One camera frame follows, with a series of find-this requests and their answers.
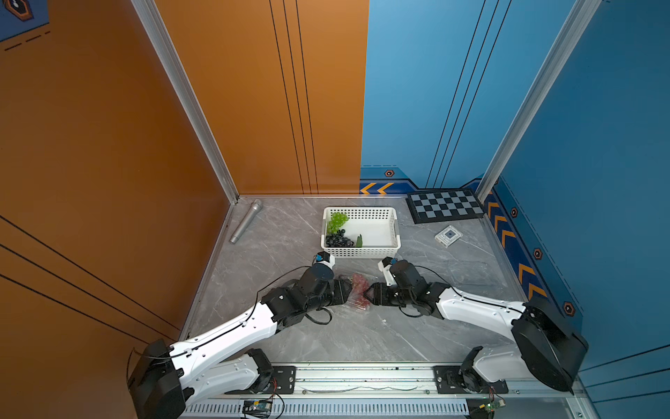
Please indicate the small green grape bunch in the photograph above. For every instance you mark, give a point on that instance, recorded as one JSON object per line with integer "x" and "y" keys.
{"x": 336, "y": 222}

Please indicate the black grey chessboard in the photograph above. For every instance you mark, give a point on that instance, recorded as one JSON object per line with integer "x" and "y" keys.
{"x": 436, "y": 206}

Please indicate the small black grape bunch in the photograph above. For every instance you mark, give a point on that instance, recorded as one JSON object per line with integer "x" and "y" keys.
{"x": 338, "y": 239}

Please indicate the clear clamshell container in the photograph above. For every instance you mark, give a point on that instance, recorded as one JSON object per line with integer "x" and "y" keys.
{"x": 347, "y": 280}

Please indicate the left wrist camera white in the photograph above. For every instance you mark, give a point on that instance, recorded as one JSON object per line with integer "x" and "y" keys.
{"x": 324, "y": 258}

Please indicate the red grape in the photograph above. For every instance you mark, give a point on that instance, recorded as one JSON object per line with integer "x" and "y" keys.
{"x": 357, "y": 298}

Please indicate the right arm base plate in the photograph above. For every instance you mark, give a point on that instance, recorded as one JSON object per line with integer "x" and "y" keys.
{"x": 451, "y": 380}

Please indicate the aluminium rail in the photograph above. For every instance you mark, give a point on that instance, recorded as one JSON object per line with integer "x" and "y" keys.
{"x": 382, "y": 380}

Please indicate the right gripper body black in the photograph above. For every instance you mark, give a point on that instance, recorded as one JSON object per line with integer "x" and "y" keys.
{"x": 391, "y": 295}

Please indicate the left green circuit board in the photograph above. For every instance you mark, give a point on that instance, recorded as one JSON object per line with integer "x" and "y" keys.
{"x": 262, "y": 408}

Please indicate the silver microphone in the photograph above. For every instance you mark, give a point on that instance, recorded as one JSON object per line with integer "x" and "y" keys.
{"x": 255, "y": 207}

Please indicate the green circuit board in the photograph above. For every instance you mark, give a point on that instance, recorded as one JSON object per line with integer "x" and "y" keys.
{"x": 492, "y": 406}
{"x": 262, "y": 408}

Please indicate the white perforated plastic basket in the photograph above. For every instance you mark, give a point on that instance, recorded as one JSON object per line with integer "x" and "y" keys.
{"x": 377, "y": 225}

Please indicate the right green circuit board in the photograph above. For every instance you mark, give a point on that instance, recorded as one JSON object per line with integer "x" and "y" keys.
{"x": 492, "y": 406}

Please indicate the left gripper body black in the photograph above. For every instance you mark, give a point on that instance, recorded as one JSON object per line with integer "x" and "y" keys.
{"x": 332, "y": 294}

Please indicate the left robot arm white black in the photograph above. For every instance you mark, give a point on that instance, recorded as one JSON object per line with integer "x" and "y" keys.
{"x": 168, "y": 378}

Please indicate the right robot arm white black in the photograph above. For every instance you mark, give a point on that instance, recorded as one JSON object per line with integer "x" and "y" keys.
{"x": 542, "y": 344}

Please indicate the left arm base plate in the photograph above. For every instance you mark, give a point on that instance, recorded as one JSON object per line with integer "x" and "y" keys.
{"x": 280, "y": 380}

